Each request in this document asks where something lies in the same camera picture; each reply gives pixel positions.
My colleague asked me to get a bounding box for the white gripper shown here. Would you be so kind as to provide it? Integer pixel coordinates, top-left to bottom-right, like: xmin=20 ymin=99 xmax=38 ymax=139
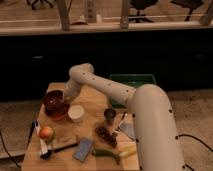
xmin=63 ymin=79 xmax=82 ymax=102

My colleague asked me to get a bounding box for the dark red bowl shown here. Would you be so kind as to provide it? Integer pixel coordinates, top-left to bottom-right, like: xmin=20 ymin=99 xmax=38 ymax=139
xmin=43 ymin=90 xmax=68 ymax=111

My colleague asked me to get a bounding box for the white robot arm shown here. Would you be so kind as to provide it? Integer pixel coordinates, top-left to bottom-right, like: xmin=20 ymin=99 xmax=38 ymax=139
xmin=64 ymin=63 xmax=185 ymax=171

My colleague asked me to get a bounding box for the white cup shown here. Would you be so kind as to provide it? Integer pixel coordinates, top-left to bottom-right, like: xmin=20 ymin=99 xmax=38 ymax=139
xmin=68 ymin=105 xmax=84 ymax=123

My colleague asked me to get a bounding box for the dark metal cup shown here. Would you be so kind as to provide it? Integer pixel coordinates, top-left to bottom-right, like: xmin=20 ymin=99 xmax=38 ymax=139
xmin=104 ymin=108 xmax=116 ymax=125

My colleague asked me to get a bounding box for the red yellow apple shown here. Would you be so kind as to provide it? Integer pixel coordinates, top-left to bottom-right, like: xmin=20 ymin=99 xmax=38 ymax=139
xmin=39 ymin=126 xmax=54 ymax=141

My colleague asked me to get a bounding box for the metal spoon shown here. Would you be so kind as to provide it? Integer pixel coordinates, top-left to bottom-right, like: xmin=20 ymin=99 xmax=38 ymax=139
xmin=112 ymin=111 xmax=127 ymax=136

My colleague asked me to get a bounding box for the dark grape bunch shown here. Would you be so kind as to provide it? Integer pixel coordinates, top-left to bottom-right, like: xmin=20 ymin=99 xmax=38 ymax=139
xmin=95 ymin=126 xmax=117 ymax=148

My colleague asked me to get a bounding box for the blue sponge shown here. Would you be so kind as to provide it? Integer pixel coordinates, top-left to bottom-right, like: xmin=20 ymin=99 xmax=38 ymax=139
xmin=73 ymin=137 xmax=93 ymax=162

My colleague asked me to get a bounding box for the green tray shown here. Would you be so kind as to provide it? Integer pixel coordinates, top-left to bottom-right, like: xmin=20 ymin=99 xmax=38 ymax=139
xmin=108 ymin=73 xmax=158 ymax=109

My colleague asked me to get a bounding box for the green cucumber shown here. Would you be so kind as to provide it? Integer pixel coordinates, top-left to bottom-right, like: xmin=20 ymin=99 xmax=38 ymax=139
xmin=91 ymin=149 xmax=120 ymax=165

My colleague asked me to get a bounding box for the grey blue cloth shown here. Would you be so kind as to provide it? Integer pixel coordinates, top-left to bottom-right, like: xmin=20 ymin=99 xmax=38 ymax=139
xmin=119 ymin=122 xmax=135 ymax=141

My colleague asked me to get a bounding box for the yellow banana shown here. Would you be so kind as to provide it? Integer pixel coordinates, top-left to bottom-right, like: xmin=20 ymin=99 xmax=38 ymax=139
xmin=119 ymin=148 xmax=136 ymax=158

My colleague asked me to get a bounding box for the black cable left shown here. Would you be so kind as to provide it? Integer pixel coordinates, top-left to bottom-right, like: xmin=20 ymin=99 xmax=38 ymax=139
xmin=0 ymin=121 xmax=36 ymax=170

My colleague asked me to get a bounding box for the black cable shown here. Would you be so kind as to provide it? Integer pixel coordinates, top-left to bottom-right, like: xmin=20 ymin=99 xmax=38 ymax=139
xmin=0 ymin=121 xmax=36 ymax=170
xmin=177 ymin=133 xmax=213 ymax=171

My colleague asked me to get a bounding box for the white handled utensil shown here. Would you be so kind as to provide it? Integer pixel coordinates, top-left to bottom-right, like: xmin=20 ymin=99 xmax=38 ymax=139
xmin=34 ymin=120 xmax=48 ymax=155

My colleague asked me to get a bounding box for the black cable right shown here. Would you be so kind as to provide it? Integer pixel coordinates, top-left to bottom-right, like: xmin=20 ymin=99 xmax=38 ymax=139
xmin=177 ymin=133 xmax=213 ymax=171

